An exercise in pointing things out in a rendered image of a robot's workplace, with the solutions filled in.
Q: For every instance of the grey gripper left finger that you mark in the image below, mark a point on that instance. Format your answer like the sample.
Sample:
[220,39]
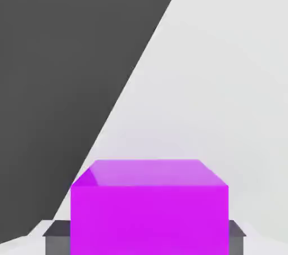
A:
[57,240]

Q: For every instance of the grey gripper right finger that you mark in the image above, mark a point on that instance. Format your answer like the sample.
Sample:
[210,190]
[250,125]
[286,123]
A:
[236,240]

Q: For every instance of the small magenta cube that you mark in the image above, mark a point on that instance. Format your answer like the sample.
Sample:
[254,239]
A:
[149,214]

